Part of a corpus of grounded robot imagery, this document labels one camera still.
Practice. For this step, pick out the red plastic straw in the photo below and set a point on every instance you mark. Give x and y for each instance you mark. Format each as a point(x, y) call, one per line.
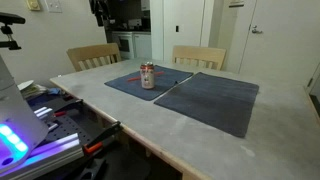
point(138, 78)

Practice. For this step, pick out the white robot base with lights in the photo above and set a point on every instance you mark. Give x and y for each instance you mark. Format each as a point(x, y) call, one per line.
point(20, 129)

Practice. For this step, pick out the red and white soda can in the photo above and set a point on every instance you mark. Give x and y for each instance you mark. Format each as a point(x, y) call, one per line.
point(147, 75)

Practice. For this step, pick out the blue cloth mat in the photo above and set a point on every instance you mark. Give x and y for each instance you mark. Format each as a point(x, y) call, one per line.
point(167, 80)

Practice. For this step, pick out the right wooden chair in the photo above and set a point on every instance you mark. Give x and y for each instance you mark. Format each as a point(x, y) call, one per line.
point(205, 57)

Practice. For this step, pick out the wooden chair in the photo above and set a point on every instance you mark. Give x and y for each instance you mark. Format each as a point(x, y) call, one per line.
point(205, 57)
point(94, 56)

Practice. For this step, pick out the white kitchen cabinet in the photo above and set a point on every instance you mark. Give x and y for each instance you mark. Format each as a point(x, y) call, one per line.
point(133, 44)

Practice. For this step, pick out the dark grey cloth mat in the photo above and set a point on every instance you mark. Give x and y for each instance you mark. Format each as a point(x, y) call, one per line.
point(222, 103)

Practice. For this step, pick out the left wooden chair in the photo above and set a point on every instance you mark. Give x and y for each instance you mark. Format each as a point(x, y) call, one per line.
point(94, 56)

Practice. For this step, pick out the black orange bar clamp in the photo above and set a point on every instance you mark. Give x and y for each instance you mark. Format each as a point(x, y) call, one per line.
point(96, 143)

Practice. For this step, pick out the black perforated breadboard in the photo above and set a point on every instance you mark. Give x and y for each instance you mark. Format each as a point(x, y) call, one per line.
point(64, 126)

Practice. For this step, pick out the stack of papers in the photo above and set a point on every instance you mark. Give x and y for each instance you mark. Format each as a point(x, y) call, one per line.
point(29, 89)

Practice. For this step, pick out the beige thermostat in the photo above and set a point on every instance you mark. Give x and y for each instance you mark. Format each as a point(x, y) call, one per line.
point(33, 5)

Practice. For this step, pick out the white door with handle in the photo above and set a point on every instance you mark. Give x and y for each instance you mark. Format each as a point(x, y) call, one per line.
point(283, 41)

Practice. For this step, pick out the silver aluminium rail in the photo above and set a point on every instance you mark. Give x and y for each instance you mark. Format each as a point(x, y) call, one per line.
point(47, 158)

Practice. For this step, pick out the white light switch plate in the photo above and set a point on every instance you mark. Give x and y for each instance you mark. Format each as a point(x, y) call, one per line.
point(53, 6)

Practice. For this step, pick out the black camera on mount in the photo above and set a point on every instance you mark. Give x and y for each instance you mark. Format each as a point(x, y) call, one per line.
point(9, 19)

